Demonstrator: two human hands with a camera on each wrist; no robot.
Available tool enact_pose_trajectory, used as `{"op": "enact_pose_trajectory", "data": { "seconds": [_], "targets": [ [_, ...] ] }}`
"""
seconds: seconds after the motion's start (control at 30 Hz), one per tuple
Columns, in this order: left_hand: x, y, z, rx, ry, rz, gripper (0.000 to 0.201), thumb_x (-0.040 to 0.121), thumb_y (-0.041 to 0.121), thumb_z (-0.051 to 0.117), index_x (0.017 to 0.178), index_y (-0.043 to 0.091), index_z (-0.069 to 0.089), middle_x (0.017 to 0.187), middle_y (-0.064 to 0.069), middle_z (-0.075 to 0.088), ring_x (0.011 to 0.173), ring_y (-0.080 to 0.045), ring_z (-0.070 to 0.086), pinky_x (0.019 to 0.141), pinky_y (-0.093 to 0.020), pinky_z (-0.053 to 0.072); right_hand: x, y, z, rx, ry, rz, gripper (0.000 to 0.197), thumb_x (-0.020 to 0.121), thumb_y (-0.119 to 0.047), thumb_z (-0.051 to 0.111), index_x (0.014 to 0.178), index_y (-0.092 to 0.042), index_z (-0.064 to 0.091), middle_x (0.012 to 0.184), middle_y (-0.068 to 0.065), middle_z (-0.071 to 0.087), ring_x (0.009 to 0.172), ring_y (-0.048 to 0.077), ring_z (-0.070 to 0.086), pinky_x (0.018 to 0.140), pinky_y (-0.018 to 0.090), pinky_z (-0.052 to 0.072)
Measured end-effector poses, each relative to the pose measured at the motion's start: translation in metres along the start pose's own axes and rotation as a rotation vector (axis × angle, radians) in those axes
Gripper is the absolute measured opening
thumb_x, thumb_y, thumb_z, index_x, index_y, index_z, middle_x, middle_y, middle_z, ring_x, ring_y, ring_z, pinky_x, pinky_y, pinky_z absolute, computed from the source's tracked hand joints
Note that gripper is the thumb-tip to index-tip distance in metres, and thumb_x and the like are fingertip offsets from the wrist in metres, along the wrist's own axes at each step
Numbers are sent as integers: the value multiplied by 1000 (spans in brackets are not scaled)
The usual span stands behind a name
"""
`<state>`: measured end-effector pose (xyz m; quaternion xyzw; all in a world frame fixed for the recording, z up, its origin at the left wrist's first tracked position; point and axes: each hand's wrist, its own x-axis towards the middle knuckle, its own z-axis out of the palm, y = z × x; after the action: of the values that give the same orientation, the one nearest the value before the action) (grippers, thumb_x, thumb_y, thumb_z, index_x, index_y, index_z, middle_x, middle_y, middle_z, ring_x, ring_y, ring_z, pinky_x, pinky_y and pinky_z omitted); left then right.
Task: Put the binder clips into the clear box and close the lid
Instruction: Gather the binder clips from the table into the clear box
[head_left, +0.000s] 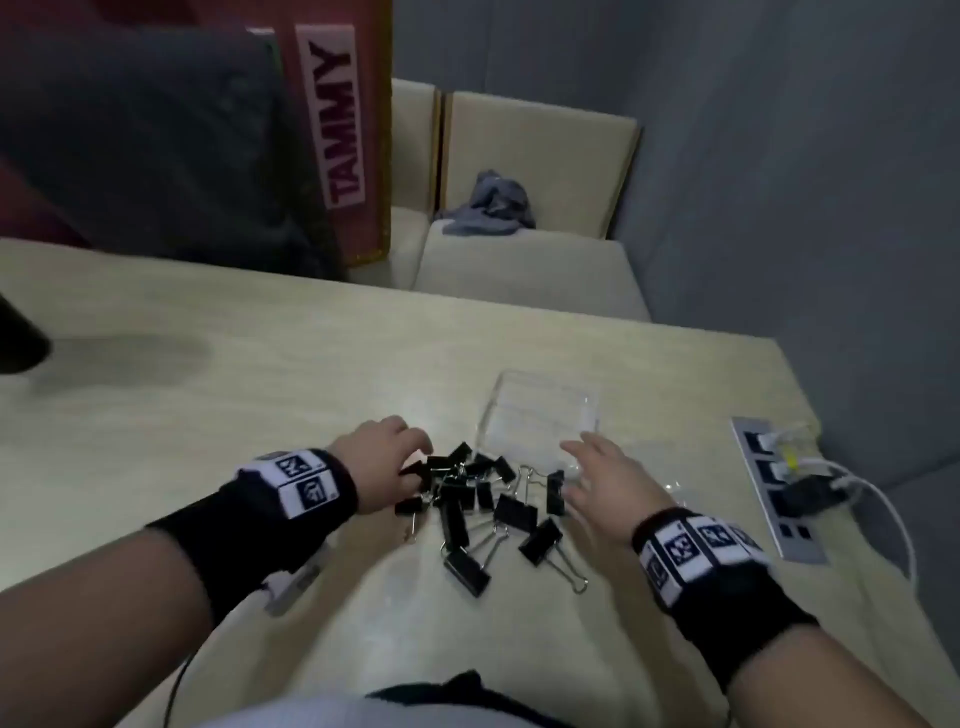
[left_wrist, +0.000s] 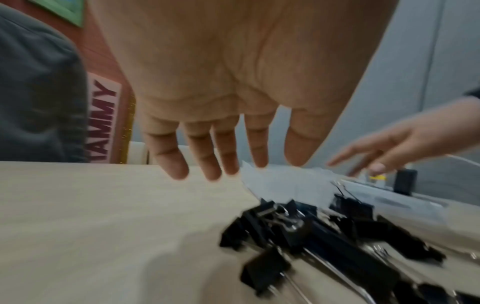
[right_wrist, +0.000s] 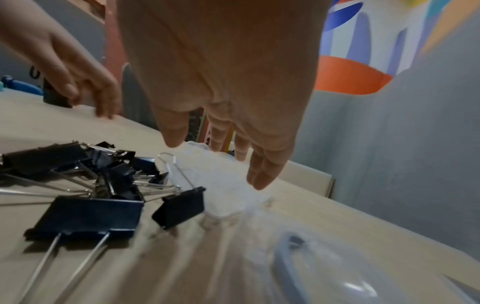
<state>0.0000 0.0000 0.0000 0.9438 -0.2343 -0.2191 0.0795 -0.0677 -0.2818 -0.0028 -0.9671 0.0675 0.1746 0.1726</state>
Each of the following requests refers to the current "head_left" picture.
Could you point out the person's right hand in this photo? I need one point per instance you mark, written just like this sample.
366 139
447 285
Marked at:
615 491

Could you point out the person's left hand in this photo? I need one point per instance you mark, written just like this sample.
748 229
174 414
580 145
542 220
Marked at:
382 461

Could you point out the pile of black binder clips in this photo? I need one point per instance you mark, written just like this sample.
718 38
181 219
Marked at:
454 517

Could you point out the transparent plastic box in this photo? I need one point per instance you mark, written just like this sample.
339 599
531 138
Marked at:
540 412

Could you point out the person's right forearm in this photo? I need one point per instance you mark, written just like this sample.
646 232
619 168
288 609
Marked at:
810 690

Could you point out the person's left forearm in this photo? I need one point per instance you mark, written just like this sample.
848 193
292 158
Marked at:
97 637

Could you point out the black left wristband with markers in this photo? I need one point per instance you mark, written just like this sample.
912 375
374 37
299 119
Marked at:
240 525

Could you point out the black wristband with markers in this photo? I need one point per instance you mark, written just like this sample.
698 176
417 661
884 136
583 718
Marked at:
735 607
240 525

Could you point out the black right wristband with markers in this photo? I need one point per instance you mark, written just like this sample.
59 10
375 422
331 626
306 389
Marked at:
735 607

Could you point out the white plug with yellow tag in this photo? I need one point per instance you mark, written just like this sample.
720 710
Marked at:
799 466

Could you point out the silver socket panel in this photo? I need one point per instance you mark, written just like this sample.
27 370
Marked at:
795 540

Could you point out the black charger adapter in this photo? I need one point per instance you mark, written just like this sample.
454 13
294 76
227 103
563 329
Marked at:
806 496

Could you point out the beige upholstered chair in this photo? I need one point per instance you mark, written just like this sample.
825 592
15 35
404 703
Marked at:
525 270
409 150

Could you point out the crumpled grey cloth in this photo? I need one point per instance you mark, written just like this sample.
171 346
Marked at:
491 206

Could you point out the red board with gold trim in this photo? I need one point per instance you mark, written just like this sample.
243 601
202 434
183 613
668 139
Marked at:
377 112

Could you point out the pink lettered label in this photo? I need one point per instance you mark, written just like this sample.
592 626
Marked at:
334 112

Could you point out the black object on table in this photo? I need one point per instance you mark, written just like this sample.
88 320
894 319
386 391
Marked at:
19 337

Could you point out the dark grey fabric chair back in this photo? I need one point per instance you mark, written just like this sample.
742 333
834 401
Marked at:
150 150

